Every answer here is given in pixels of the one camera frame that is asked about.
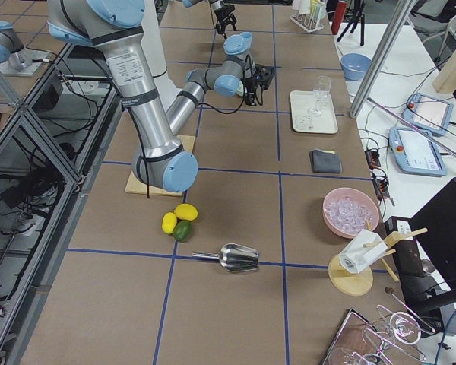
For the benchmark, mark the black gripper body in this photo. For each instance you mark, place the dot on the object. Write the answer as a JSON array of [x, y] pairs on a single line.
[[223, 14], [249, 90]]

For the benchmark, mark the light blue plastic cup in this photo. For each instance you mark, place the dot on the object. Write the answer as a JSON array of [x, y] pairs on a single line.
[[246, 38]]

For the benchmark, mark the mint green bowl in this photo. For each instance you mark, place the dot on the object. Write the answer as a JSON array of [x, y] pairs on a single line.
[[241, 90]]

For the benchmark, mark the metal ice scoop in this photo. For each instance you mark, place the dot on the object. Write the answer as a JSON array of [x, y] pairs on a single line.
[[233, 257]]

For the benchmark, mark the blue bowl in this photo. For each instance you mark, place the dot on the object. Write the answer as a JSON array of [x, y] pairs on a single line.
[[354, 66]]

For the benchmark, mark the pink bowl with ice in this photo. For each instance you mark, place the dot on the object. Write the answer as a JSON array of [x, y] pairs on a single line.
[[346, 211]]

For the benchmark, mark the cream bear tray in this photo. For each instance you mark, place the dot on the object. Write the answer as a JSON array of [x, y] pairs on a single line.
[[300, 102]]

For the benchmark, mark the clear wine glass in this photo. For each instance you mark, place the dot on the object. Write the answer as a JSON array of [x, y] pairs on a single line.
[[321, 93]]

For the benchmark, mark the red cylinder bottle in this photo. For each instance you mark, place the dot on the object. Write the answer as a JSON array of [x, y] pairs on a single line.
[[338, 16]]

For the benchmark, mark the grey folded cloth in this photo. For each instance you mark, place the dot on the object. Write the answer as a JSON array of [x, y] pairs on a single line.
[[325, 162]]

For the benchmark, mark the black tripod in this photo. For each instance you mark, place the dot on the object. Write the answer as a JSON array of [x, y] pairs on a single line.
[[358, 18]]

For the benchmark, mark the yellow lemon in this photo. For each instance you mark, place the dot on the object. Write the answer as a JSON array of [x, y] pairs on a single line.
[[169, 223], [186, 212]]

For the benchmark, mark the wooden cutting board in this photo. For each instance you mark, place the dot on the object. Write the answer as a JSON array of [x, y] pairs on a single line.
[[135, 186]]

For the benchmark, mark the near teach pendant tablet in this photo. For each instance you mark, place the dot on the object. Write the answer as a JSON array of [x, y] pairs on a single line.
[[415, 154]]

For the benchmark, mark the teach pendant tablet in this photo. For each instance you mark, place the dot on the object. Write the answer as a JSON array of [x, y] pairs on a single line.
[[428, 113], [415, 154]]

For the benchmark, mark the far teach pendant tablet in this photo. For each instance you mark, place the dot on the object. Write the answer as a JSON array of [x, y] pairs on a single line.
[[428, 113]]

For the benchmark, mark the white paper carton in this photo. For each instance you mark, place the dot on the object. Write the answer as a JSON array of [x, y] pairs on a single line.
[[362, 251]]

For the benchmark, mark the green tipped metal rod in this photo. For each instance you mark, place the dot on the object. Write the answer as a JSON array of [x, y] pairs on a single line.
[[425, 134]]

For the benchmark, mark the wooden mug tree stand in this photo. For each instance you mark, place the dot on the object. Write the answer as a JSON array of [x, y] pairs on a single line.
[[360, 284]]

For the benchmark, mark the black monitor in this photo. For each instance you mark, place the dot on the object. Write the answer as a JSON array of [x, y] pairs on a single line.
[[438, 216]]

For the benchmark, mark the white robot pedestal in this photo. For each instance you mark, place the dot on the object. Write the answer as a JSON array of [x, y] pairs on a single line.
[[153, 49]]

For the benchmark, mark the white wire cup rack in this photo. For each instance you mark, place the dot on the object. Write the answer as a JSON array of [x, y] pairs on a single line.
[[308, 14]]

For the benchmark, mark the aluminium frame post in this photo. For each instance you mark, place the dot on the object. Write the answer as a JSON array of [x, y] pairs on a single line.
[[384, 47]]

